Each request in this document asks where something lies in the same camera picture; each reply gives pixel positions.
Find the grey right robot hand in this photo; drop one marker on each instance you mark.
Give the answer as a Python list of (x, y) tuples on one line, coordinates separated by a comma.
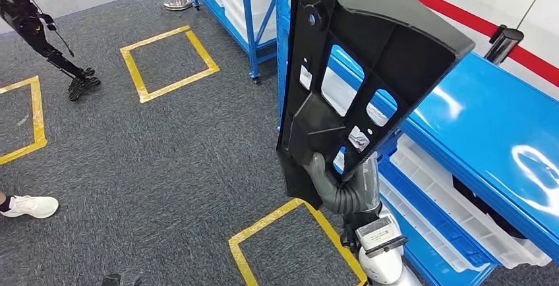
[(321, 175)]

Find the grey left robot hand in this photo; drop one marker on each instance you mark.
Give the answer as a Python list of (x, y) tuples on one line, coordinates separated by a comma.
[(118, 280)]

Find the black plastic plate frame part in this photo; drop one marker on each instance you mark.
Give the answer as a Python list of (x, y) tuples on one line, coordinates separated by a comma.
[(393, 22)]

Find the blue metal shelf rack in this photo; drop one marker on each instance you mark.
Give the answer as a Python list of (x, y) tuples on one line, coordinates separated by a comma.
[(480, 122)]

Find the clear plastic film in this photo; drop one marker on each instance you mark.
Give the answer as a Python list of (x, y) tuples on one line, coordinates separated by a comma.
[(359, 140)]

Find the yellow floor tape square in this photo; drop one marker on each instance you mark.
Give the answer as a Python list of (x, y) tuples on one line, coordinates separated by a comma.
[(38, 114), (264, 223), (131, 74)]

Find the person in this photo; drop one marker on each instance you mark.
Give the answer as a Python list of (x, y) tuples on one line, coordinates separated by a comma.
[(30, 206)]

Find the blue rack on casters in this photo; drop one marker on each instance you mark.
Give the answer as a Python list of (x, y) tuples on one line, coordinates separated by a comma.
[(251, 35)]

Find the black humanoid robot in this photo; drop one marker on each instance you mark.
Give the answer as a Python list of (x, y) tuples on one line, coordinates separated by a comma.
[(26, 22)]

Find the black stanchion post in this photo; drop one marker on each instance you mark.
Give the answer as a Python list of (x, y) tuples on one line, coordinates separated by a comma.
[(502, 44)]

